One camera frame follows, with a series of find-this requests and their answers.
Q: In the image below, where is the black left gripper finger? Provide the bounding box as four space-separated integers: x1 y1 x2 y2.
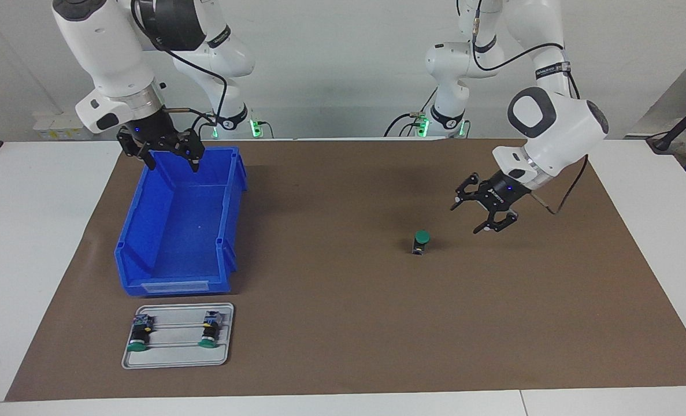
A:
472 209 520 235
450 172 485 212

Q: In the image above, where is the green push button switch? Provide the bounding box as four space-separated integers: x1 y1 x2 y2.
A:
125 314 154 352
197 310 224 350
410 229 432 257

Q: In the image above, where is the blue plastic storage bin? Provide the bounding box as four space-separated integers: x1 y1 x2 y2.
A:
114 146 249 298

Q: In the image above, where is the small white box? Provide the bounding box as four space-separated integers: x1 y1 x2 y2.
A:
32 112 97 141

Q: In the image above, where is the brown table mat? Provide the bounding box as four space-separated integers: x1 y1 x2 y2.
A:
5 139 686 403

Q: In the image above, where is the black stand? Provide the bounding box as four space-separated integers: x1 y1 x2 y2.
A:
647 91 686 154

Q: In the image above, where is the grey metal tray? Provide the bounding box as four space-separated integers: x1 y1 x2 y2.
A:
121 302 235 370

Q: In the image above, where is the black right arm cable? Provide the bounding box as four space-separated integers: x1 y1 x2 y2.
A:
131 0 229 139

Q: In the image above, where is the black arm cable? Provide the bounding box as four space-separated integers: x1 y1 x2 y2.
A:
131 0 229 139
471 0 589 216

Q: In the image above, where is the black right arm strap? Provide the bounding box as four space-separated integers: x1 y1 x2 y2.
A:
206 24 233 50

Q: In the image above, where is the black arm strap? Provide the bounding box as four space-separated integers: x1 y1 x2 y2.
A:
535 62 571 81
206 24 233 50

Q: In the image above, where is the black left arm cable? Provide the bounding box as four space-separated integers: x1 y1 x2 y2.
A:
471 0 589 216

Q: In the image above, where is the black left arm strap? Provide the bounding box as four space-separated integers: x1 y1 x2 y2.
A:
535 62 571 81

